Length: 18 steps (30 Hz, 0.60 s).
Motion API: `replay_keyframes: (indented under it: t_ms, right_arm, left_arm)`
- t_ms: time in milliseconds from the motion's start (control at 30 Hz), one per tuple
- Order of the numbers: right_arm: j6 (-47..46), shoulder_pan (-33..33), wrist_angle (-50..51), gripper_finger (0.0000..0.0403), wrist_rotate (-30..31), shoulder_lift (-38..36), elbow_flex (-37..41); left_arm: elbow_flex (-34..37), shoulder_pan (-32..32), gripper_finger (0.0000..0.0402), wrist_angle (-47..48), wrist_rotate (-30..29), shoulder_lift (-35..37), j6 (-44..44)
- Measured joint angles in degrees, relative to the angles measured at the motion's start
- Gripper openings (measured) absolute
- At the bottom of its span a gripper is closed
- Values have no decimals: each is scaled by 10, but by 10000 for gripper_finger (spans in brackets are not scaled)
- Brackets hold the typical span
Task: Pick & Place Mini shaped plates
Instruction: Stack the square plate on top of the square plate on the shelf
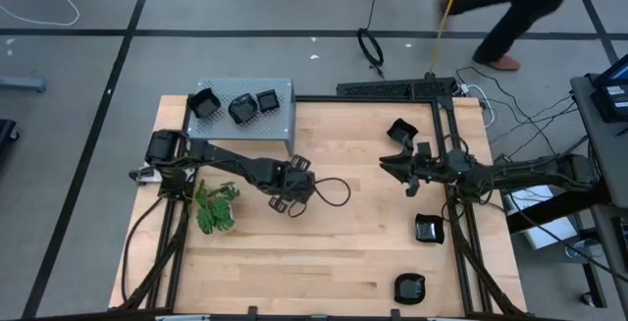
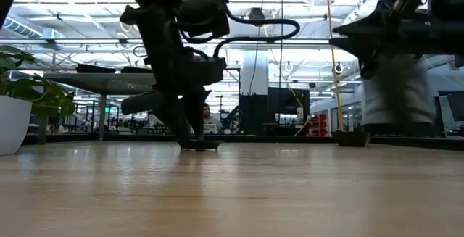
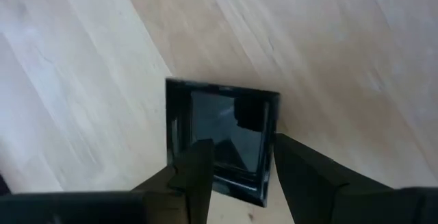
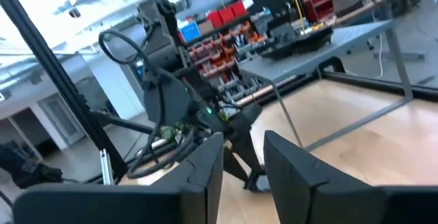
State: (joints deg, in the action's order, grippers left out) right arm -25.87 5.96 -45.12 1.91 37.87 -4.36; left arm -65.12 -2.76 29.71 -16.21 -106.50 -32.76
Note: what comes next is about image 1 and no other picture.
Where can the grey perforated metal shelf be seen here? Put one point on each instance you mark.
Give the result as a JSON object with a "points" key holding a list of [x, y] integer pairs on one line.
{"points": [[265, 132]]}

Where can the person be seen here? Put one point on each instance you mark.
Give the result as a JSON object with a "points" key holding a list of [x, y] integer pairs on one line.
{"points": [[510, 16]]}

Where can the grey side table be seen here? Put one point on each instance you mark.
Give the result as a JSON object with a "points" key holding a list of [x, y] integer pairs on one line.
{"points": [[608, 154]]}

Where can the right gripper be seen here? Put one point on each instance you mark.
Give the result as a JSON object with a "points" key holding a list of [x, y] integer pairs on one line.
{"points": [[427, 169]]}

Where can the black laptop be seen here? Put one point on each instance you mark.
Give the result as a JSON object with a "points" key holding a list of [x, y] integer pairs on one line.
{"points": [[613, 100]]}

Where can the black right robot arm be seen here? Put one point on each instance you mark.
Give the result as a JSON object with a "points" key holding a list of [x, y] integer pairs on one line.
{"points": [[515, 176]]}

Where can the white box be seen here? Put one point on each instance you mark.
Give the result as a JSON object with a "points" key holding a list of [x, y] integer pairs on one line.
{"points": [[554, 235]]}

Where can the black perforated metal bracket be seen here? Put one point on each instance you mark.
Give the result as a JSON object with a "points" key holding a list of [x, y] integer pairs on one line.
{"points": [[392, 89]]}

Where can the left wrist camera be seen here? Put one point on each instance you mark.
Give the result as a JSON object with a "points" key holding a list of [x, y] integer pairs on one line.
{"points": [[304, 183]]}

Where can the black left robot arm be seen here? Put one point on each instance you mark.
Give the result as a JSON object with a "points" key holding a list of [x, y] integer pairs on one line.
{"points": [[225, 159]]}

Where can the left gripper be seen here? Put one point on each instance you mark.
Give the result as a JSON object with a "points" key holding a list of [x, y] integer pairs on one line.
{"points": [[279, 178]]}

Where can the green plant in white pot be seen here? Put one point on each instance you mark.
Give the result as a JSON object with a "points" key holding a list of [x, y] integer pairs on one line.
{"points": [[216, 210]]}

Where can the small black square plate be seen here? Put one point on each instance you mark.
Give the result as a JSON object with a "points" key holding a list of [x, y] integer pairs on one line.
{"points": [[268, 101]]}

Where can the black aluminium table frame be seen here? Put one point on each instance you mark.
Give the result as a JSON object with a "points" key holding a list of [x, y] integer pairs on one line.
{"points": [[314, 99]]}

